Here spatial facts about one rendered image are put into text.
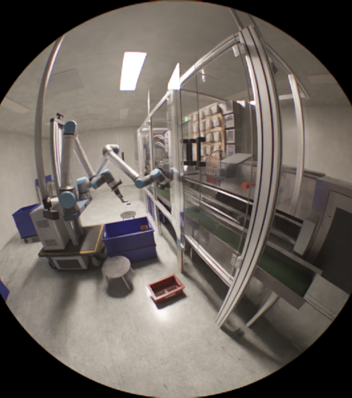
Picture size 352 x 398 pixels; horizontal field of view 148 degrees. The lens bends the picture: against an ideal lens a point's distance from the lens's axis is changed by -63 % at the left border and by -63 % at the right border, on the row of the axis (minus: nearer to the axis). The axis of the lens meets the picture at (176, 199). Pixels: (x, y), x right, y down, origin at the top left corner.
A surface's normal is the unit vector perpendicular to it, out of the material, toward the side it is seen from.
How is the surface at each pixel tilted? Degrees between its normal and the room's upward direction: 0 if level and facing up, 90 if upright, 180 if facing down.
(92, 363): 0
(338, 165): 90
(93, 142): 90
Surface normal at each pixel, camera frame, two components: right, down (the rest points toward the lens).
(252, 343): -0.04, -0.94
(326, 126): -0.92, 0.16
